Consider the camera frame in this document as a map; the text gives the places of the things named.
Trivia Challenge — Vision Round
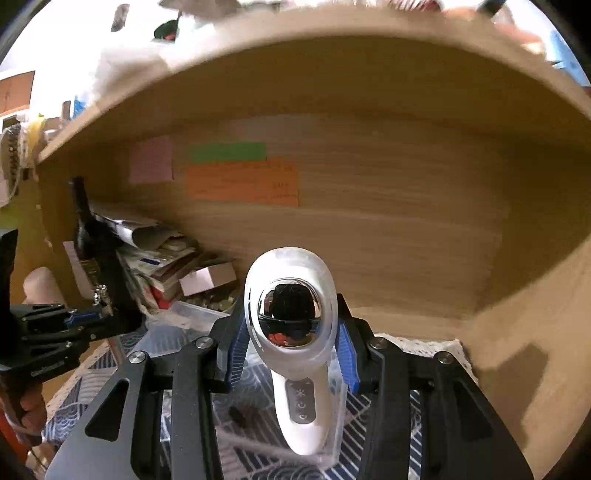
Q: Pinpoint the white facial massager device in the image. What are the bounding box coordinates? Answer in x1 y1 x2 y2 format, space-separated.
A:
243 247 338 456

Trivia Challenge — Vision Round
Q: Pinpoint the person's left hand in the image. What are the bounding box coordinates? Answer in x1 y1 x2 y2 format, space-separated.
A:
1 384 47 447

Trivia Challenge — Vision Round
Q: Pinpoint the white handwritten note paper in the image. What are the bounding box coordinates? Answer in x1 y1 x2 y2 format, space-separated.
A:
62 241 94 300

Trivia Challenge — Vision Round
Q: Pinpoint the silver keys bunch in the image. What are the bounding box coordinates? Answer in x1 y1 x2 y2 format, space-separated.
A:
93 284 113 317

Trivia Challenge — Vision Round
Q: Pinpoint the clear plastic organizer box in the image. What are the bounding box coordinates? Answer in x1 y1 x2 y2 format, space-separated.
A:
131 304 346 479

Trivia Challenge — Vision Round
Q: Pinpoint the dark wine bottle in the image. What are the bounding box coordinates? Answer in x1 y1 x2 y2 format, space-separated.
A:
70 177 143 323

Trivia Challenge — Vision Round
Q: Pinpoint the blue white patterned tablecloth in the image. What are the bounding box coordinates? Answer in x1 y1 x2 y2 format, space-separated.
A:
41 331 477 480

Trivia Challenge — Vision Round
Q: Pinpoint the stack of papers and books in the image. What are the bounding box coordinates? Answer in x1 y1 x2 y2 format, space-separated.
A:
89 202 242 315

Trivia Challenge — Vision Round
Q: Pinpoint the white folded card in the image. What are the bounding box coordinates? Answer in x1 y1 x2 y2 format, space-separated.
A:
179 262 236 296

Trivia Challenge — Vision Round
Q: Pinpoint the pink sticky note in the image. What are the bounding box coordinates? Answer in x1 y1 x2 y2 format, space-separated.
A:
129 135 173 185

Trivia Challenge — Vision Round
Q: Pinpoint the green sticky note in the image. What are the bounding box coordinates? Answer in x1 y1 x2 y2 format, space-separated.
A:
189 142 266 163

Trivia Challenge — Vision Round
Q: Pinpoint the orange sticky note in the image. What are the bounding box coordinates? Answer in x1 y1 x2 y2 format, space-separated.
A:
183 159 300 207

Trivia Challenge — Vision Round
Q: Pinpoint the wooden shelf board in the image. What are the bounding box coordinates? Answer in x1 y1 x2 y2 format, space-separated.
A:
40 6 590 161

